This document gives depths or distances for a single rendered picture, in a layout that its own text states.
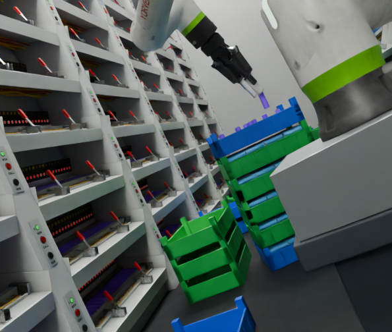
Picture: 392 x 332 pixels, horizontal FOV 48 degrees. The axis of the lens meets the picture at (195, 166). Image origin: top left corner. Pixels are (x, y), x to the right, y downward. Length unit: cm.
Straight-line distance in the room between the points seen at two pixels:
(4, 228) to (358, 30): 83
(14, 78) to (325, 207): 106
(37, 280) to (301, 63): 79
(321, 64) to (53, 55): 135
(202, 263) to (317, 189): 93
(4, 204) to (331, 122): 78
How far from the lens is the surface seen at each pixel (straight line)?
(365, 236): 60
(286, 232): 146
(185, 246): 147
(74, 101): 182
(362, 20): 71
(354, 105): 67
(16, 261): 117
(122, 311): 140
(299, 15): 68
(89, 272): 131
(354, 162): 58
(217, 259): 147
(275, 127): 144
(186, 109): 382
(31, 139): 134
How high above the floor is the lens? 44
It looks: 1 degrees down
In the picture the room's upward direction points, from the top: 25 degrees counter-clockwise
